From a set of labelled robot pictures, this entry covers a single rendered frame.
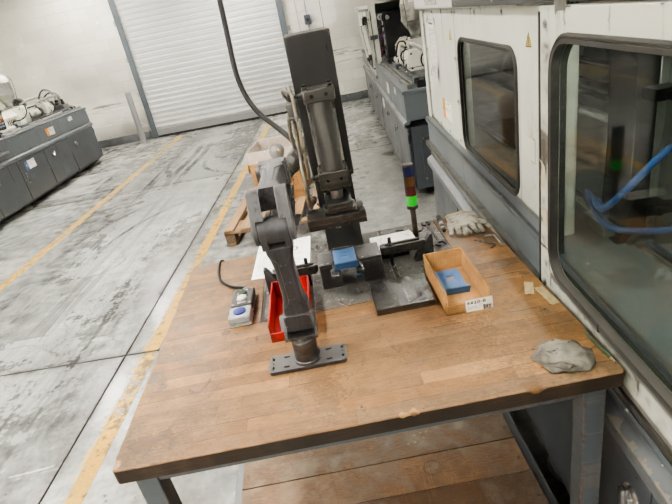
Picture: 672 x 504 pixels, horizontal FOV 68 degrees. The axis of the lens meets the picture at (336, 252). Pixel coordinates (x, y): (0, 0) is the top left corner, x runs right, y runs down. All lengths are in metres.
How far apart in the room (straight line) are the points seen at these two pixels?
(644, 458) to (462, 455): 0.76
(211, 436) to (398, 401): 0.42
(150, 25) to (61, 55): 1.92
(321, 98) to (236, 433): 0.88
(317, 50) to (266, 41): 9.16
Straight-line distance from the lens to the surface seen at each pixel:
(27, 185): 8.26
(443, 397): 1.16
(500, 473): 1.91
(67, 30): 11.75
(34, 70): 12.16
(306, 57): 1.50
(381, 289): 1.51
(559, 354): 1.23
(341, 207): 1.49
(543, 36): 1.42
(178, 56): 11.01
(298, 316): 1.23
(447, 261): 1.60
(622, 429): 1.41
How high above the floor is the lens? 1.69
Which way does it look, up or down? 25 degrees down
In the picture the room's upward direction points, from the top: 11 degrees counter-clockwise
